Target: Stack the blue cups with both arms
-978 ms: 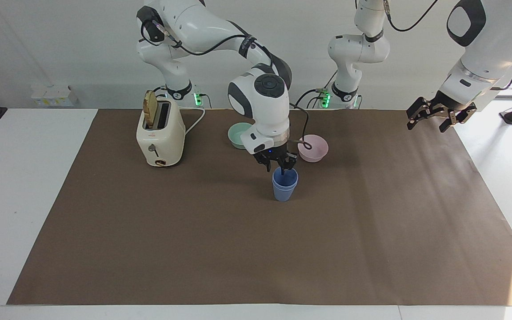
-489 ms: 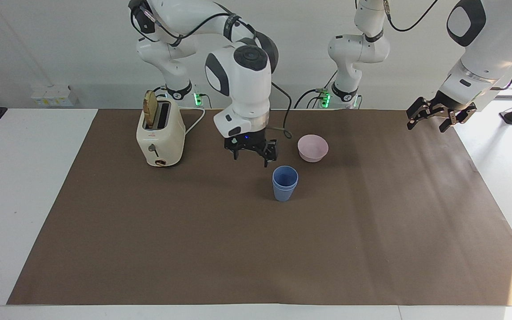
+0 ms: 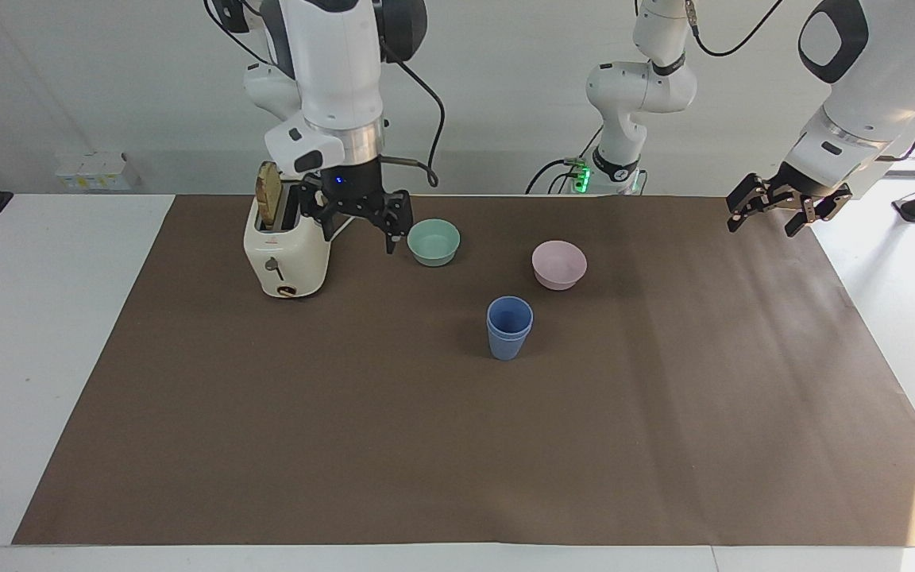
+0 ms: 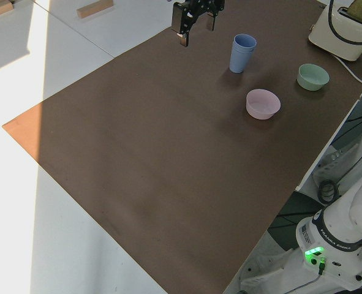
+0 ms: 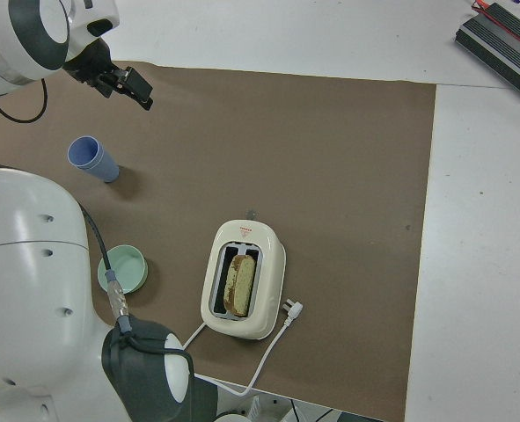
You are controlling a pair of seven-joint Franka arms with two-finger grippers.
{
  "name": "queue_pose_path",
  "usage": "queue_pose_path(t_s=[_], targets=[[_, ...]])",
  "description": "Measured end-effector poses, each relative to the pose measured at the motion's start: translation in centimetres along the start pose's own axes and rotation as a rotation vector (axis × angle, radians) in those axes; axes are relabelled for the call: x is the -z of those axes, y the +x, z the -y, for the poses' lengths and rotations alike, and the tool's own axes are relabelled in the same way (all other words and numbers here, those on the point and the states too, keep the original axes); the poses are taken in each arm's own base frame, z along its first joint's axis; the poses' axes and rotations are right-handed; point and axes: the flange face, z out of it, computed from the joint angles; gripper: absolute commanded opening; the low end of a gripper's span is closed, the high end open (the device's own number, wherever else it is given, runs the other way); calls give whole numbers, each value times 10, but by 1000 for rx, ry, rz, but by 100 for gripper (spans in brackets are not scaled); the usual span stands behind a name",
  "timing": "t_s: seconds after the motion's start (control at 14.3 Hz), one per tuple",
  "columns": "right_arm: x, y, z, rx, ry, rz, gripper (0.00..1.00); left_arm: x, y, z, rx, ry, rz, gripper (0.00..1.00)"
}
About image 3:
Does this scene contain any toast slice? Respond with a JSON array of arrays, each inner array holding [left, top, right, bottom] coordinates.
[[255, 160, 283, 233]]

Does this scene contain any blue cup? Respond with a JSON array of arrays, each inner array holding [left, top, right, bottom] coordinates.
[[486, 296, 535, 334], [488, 319, 534, 362]]

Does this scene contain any cream toaster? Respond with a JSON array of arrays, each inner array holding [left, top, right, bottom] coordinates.
[[242, 178, 334, 300]]

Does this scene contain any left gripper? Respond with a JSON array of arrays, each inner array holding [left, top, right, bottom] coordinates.
[[725, 162, 855, 239]]

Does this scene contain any green bowl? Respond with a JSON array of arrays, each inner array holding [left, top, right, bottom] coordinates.
[[407, 218, 461, 268]]

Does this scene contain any pink bowl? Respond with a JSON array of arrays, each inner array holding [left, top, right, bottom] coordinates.
[[531, 240, 589, 292]]

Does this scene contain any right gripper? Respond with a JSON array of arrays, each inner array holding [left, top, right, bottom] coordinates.
[[298, 157, 414, 256]]

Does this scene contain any white wall box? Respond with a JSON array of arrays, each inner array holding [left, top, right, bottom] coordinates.
[[55, 150, 142, 192]]

